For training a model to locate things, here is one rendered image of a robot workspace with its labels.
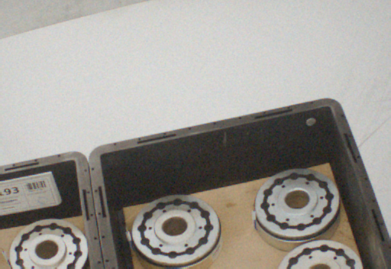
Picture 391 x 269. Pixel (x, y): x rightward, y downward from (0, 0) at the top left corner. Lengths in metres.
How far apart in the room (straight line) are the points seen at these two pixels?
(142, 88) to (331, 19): 0.34
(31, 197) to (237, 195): 0.25
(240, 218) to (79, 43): 0.58
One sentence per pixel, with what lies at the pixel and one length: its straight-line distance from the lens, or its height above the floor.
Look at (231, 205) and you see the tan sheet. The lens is 1.08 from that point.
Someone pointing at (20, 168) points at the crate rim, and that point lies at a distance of 1.04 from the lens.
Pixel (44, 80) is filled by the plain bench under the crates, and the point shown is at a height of 0.70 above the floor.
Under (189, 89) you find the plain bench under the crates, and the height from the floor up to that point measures 0.70.
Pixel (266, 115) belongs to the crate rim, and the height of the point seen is 0.93.
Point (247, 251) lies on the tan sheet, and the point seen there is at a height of 0.83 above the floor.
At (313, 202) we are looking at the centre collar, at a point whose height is 0.87.
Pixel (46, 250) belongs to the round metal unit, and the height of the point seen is 0.85.
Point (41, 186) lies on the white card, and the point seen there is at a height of 0.90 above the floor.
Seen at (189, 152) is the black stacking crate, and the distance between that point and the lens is 1.05.
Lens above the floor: 1.68
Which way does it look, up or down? 46 degrees down
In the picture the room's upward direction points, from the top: 10 degrees counter-clockwise
